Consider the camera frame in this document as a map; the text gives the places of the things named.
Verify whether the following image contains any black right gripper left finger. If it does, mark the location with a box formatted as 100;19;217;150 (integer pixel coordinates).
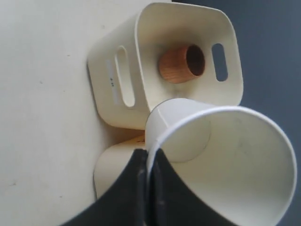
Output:
63;149;148;226

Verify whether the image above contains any white paper cup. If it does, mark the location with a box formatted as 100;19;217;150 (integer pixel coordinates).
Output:
145;98;297;226

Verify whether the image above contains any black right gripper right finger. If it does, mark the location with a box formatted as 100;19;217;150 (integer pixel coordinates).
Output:
149;149;234;226

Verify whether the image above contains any cream bin left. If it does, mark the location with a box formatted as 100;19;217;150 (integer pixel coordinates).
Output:
87;2;243;130

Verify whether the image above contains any cream bin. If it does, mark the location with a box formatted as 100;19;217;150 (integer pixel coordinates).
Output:
87;2;243;130
93;135;145;199

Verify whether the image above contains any brown wooden cup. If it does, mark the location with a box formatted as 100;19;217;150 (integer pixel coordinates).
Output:
158;44;206;84

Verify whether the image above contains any cream bin middle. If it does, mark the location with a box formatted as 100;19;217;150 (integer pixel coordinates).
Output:
93;135;145;199

